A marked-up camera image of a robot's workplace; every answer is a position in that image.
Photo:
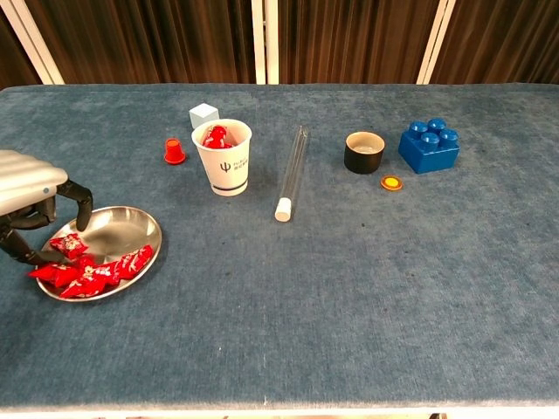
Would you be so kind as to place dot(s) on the white paper cup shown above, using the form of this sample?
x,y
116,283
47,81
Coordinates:
x,y
225,168

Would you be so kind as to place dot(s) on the black round container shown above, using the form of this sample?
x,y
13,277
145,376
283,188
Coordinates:
x,y
362,163

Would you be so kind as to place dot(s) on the glass test tube white stopper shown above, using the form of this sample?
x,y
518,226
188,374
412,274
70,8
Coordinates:
x,y
283,210

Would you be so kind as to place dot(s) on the red candy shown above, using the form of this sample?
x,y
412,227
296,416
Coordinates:
x,y
135,259
69,245
99,274
80,289
52,272
215,136

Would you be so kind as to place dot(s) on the blue building brick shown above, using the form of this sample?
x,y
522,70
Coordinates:
x,y
425,157

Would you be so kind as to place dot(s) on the light blue cube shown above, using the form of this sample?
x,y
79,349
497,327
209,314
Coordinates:
x,y
203,114

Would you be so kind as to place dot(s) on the dark brown pleated curtain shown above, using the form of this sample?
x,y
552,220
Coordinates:
x,y
153,39
349,39
13,61
502,39

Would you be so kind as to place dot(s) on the white frame post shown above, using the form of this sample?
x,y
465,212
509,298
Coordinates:
x,y
258,43
436,43
272,43
46,65

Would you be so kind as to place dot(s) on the small red plastic cap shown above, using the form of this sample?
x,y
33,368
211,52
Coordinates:
x,y
174,153

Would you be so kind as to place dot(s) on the blue felt table cloth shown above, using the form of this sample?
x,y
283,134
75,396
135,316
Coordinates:
x,y
349,283

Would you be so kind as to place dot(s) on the orange round button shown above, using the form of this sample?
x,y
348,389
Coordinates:
x,y
391,183

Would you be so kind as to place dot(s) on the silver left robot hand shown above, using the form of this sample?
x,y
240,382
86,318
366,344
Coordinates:
x,y
26,181

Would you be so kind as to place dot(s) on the round metal plate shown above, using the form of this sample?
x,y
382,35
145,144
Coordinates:
x,y
122,227

